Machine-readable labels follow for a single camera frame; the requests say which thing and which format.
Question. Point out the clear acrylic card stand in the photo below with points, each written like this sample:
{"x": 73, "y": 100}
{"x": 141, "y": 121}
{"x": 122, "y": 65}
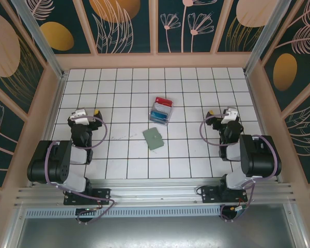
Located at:
{"x": 161, "y": 121}

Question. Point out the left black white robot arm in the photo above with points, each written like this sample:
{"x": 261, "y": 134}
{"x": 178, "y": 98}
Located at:
{"x": 54, "y": 165}

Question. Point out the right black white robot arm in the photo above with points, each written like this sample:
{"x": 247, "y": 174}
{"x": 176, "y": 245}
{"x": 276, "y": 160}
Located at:
{"x": 261, "y": 160}

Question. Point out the white cards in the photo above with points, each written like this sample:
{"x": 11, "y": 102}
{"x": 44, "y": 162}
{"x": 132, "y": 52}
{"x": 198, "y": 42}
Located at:
{"x": 161, "y": 108}

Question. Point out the blue card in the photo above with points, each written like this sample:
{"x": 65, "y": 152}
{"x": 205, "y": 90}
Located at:
{"x": 158, "y": 116}

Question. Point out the metal base panel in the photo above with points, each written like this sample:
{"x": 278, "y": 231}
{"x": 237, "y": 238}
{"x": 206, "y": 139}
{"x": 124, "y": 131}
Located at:
{"x": 155, "y": 232}

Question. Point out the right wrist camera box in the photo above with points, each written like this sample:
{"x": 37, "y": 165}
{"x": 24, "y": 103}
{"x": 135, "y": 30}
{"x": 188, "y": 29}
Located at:
{"x": 230, "y": 116}

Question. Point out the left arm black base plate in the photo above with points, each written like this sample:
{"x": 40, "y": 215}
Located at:
{"x": 103, "y": 196}

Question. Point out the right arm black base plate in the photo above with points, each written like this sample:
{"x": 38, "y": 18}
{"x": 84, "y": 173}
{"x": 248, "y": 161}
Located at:
{"x": 209, "y": 196}

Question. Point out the aluminium frame post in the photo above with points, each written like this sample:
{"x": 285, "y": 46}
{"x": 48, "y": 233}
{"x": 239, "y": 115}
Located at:
{"x": 266, "y": 38}
{"x": 40, "y": 38}

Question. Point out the aluminium mounting rail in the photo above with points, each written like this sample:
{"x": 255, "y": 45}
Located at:
{"x": 155, "y": 192}

